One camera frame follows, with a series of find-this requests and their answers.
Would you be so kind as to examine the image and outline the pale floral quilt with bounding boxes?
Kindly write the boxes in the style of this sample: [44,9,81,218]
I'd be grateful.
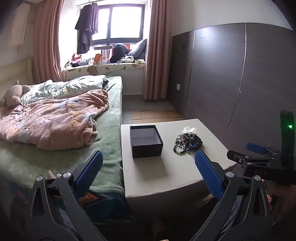
[20,75,107,106]

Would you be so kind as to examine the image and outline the window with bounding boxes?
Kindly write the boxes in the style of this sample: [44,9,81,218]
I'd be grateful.
[58,0,151,47]

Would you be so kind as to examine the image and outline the person's right hand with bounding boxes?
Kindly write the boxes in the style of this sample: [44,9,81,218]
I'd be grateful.
[265,179,296,224]

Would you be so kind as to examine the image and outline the flattened cardboard sheet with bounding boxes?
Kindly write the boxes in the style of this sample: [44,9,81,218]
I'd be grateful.
[132,110,185,124]

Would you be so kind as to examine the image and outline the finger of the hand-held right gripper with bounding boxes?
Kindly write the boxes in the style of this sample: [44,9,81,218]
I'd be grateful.
[227,149,281,180]
[246,142,281,158]

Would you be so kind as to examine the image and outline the blue orange printed cloth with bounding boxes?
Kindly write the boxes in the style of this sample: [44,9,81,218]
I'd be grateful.
[76,191,131,220]

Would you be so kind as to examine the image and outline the dark brown wardrobe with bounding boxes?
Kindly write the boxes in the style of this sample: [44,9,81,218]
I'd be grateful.
[166,22,296,167]

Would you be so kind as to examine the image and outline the pile of beaded bracelets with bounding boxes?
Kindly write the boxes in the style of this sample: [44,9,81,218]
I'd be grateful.
[173,133,203,154]

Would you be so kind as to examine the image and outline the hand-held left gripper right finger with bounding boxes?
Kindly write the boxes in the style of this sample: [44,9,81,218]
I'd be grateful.
[194,149,272,241]

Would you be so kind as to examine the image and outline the beige plush toy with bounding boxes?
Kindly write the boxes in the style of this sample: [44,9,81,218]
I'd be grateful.
[0,81,32,107]

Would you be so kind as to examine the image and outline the grey pillow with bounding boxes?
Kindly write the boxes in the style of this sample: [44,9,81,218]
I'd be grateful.
[127,39,147,58]

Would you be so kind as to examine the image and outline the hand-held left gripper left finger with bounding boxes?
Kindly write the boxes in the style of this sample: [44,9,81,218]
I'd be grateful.
[29,150,107,241]

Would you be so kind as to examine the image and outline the white side table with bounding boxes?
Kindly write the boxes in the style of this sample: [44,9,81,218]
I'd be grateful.
[121,119,237,210]

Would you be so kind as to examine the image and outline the cream padded headboard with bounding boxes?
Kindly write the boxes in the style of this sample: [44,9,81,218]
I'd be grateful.
[0,58,33,93]

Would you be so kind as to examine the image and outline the black jewelry box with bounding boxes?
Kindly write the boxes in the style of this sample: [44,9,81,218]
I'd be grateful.
[129,125,164,159]

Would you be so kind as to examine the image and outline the black bag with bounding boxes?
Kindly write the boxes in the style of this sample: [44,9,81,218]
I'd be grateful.
[110,43,130,63]

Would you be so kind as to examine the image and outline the pink fleece blanket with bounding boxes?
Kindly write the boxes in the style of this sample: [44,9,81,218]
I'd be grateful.
[0,89,110,151]

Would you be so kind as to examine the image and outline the hanging dark clothes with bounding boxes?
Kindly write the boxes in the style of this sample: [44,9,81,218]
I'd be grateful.
[74,3,99,54]

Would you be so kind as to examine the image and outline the bed with green sheet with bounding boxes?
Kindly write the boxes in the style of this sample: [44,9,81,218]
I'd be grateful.
[0,75,127,209]

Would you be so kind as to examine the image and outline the patterned window seat cushion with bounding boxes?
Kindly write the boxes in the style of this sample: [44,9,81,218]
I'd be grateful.
[62,62,146,81]

